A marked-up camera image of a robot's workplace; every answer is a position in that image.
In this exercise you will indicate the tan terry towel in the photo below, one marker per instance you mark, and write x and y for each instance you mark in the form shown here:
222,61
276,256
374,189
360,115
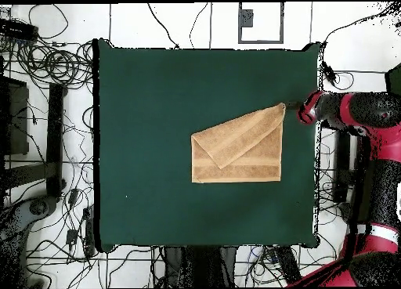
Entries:
250,157

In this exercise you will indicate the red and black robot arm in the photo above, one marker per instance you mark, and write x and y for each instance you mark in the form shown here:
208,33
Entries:
385,138

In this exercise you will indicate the black upright bar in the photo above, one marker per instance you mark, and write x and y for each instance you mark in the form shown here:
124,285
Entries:
343,157
55,138

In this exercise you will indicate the green cloth beside table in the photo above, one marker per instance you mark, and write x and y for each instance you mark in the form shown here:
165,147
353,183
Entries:
395,80

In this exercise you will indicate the dark green table cloth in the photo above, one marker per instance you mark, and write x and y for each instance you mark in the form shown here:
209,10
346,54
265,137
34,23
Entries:
141,129

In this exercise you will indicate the black power strip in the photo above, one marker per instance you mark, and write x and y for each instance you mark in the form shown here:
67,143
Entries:
288,264
90,235
17,30

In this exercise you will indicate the black power adapter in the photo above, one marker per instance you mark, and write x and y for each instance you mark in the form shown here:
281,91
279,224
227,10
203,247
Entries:
73,196
71,236

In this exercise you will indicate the dark horizontal beam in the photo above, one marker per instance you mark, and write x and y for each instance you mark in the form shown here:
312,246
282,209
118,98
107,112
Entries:
28,174

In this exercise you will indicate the black box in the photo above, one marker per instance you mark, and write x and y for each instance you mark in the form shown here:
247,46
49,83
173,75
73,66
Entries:
17,119

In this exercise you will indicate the grey square floor frame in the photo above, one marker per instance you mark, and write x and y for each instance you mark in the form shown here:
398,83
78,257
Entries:
260,41

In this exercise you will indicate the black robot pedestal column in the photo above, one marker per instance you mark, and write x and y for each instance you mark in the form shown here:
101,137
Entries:
200,267

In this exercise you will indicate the pedestal leg with caster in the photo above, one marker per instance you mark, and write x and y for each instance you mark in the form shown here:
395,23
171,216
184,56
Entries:
37,206

